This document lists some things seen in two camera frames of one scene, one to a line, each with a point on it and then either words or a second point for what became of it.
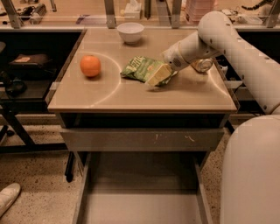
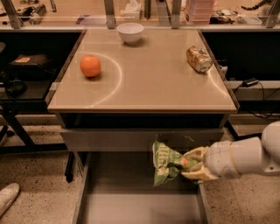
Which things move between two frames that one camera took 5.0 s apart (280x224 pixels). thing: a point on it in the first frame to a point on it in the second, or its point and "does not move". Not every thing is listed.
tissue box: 132,10 does not move
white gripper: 172,59 to 219,161
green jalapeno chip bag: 142,68 to 168,164
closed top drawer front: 142,139 does not move
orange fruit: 90,66 does not move
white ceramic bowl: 130,32 does not move
